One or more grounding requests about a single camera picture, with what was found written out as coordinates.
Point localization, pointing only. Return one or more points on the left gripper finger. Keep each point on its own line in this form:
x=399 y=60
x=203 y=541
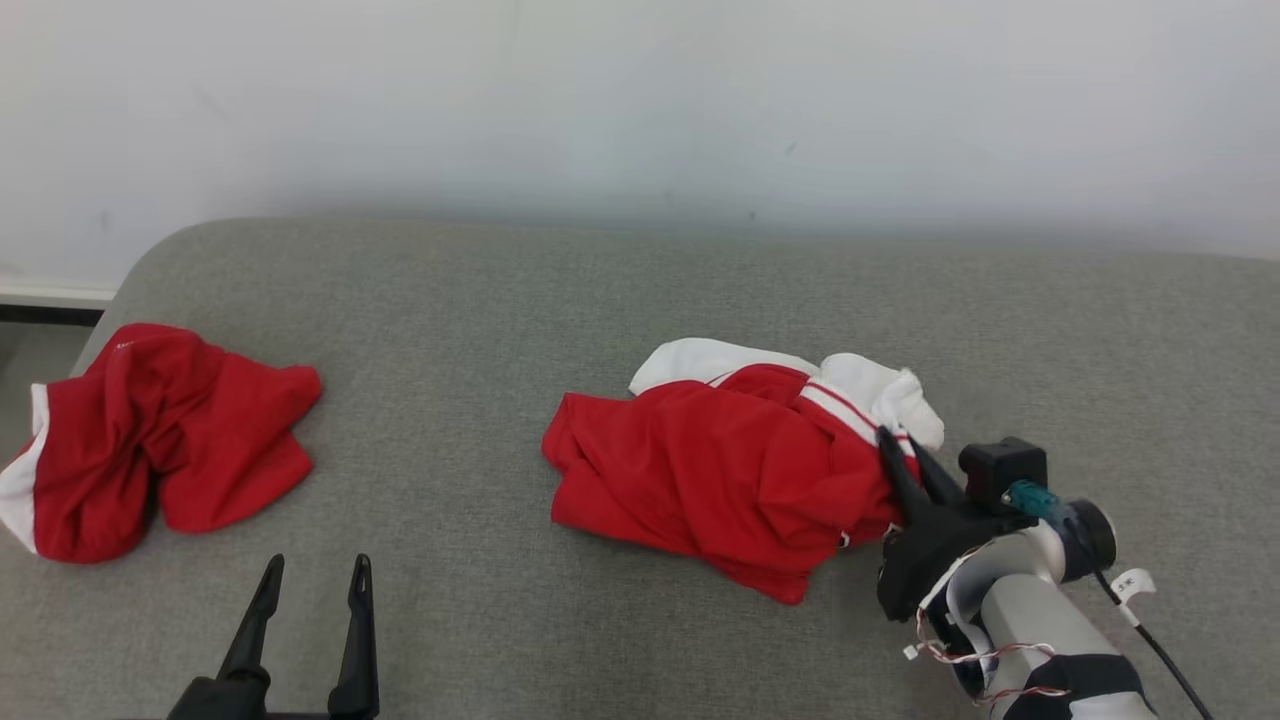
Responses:
x=258 y=630
x=360 y=660

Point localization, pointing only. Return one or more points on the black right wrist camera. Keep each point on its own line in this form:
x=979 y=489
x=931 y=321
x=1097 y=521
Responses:
x=1000 y=465

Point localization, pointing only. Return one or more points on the red basketball shorts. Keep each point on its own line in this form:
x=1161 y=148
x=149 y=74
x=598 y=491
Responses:
x=170 y=430

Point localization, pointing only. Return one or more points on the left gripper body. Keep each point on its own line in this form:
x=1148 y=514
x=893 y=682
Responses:
x=220 y=700

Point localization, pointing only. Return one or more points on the red Bulls basketball jersey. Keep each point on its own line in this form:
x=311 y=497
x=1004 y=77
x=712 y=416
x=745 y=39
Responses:
x=720 y=470

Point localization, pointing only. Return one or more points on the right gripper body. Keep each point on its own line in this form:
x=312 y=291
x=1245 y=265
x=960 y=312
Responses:
x=930 y=550

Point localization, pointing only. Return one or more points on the white wall skirting board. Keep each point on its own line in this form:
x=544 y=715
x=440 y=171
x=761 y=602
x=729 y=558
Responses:
x=55 y=294

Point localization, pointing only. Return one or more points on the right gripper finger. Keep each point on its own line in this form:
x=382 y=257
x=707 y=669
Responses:
x=905 y=480
x=942 y=485

